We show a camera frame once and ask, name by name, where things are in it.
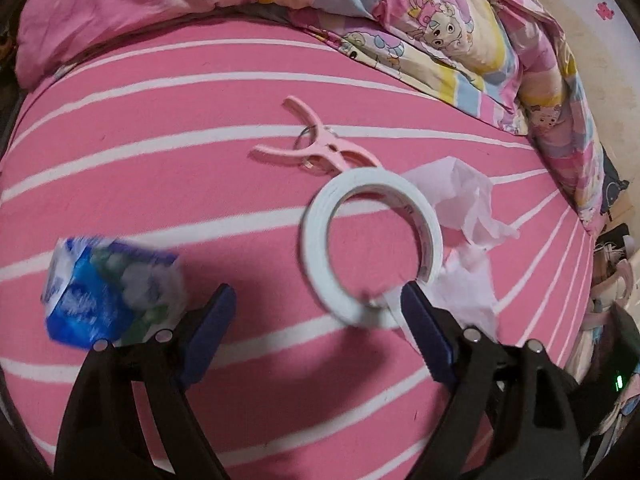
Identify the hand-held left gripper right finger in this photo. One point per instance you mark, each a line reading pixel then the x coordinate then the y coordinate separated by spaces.
pixel 425 330

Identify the dark blue pillow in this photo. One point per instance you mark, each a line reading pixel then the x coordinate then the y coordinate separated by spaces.
pixel 611 185

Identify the pink striped bed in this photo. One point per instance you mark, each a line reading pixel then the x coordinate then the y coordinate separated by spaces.
pixel 200 185

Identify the pink wall sticker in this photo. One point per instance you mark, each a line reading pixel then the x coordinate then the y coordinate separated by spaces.
pixel 604 11

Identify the white crumpled tissue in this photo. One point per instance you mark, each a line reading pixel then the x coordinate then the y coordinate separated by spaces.
pixel 465 200

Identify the pale pink clothes peg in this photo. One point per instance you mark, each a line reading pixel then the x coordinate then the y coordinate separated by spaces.
pixel 330 147

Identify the white tape roll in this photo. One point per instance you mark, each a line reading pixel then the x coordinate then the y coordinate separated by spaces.
pixel 315 240

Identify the blue white wrapper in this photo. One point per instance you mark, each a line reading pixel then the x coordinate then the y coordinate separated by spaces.
pixel 110 290

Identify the pastel cartoon print quilt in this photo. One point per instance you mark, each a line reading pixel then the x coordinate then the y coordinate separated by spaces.
pixel 400 20

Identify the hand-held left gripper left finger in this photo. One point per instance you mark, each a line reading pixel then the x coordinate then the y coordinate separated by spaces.
pixel 210 330

